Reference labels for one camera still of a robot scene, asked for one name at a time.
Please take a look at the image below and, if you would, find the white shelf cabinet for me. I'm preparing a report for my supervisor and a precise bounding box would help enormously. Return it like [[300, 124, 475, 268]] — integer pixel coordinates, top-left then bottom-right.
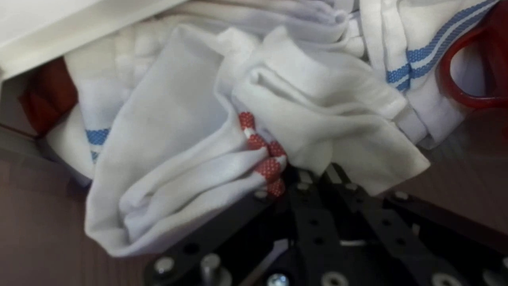
[[0, 0, 508, 286]]

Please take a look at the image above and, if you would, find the brown red object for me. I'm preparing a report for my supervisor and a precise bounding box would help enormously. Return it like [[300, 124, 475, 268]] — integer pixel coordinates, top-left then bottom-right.
[[19, 55, 81, 136]]

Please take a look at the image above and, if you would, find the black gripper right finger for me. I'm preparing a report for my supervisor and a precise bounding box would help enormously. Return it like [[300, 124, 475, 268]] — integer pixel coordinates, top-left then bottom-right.
[[305, 162, 508, 286]]

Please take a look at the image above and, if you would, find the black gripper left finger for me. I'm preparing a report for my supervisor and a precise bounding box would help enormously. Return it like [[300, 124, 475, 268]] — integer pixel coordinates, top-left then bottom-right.
[[142, 179, 308, 286]]

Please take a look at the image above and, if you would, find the red plastic object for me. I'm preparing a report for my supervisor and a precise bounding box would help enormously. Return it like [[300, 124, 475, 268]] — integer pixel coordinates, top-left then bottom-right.
[[437, 0, 508, 114]]

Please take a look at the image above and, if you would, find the white towel with red lines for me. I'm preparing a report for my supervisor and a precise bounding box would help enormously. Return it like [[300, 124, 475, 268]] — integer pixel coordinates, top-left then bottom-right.
[[85, 22, 434, 260]]

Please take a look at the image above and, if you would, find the white towel with blue stripes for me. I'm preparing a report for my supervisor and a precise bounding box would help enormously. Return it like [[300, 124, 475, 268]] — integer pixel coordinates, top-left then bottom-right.
[[359, 0, 502, 148], [45, 0, 367, 179]]

